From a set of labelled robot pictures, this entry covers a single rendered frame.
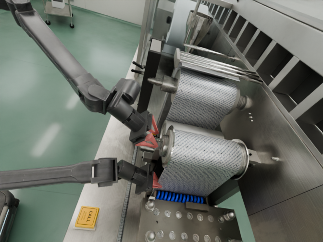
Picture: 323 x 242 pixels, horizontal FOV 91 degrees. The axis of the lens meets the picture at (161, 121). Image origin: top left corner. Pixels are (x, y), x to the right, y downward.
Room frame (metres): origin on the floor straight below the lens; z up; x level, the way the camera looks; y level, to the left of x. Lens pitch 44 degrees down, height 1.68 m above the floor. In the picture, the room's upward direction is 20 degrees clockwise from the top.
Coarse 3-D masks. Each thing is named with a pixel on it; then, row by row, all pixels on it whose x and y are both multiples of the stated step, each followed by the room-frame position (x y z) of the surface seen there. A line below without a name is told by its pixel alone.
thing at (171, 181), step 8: (160, 176) 0.29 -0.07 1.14; (168, 176) 0.29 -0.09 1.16; (176, 176) 0.29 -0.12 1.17; (184, 176) 0.30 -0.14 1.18; (192, 176) 0.30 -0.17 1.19; (160, 184) 0.29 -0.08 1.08; (168, 184) 0.29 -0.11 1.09; (176, 184) 0.30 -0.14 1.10; (184, 184) 0.30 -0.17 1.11; (192, 184) 0.31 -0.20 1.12; (200, 184) 0.32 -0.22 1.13; (208, 184) 0.32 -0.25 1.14; (216, 184) 0.33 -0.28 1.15; (168, 192) 0.30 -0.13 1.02; (176, 192) 0.30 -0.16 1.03; (184, 192) 0.31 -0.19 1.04; (192, 192) 0.32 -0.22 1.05; (200, 192) 0.32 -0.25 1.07; (208, 192) 0.33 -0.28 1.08
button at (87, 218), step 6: (84, 210) 0.15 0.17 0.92; (90, 210) 0.16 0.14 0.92; (96, 210) 0.17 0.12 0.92; (78, 216) 0.13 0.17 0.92; (84, 216) 0.13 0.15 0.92; (90, 216) 0.14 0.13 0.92; (96, 216) 0.15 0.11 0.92; (78, 222) 0.11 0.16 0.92; (84, 222) 0.12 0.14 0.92; (90, 222) 0.12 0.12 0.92; (90, 228) 0.11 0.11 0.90
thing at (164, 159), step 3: (168, 132) 0.38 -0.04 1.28; (171, 132) 0.36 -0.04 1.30; (171, 135) 0.34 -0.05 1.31; (171, 138) 0.33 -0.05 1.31; (171, 141) 0.32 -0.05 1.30; (171, 144) 0.32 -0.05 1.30; (168, 147) 0.31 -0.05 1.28; (240, 147) 0.40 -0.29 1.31; (168, 150) 0.30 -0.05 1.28; (168, 153) 0.29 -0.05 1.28; (243, 153) 0.38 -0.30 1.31; (165, 156) 0.30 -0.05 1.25; (168, 156) 0.29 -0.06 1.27; (243, 156) 0.37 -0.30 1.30; (162, 159) 0.31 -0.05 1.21; (165, 159) 0.29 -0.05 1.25; (243, 159) 0.36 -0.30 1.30; (162, 162) 0.30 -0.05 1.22; (165, 162) 0.29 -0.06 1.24; (243, 162) 0.36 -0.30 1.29; (240, 168) 0.34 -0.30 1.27; (237, 171) 0.34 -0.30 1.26
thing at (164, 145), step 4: (164, 136) 0.35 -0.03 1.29; (168, 136) 0.36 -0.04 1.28; (164, 140) 0.33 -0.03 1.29; (168, 140) 0.34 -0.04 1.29; (160, 144) 0.36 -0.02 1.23; (164, 144) 0.32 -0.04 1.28; (168, 144) 0.33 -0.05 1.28; (160, 148) 0.34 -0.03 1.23; (164, 148) 0.31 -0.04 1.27; (160, 152) 0.32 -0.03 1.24; (164, 152) 0.31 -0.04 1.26; (160, 156) 0.31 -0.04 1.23; (164, 156) 0.31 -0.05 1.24
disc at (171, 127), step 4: (168, 128) 0.41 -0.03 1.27; (172, 128) 0.37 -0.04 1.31; (172, 132) 0.36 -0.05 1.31; (172, 136) 0.34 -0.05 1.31; (172, 140) 0.32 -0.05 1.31; (172, 144) 0.31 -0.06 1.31; (172, 148) 0.30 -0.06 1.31; (172, 152) 0.29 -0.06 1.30; (168, 160) 0.28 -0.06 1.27; (164, 164) 0.29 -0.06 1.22; (168, 164) 0.27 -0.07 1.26; (164, 168) 0.28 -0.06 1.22
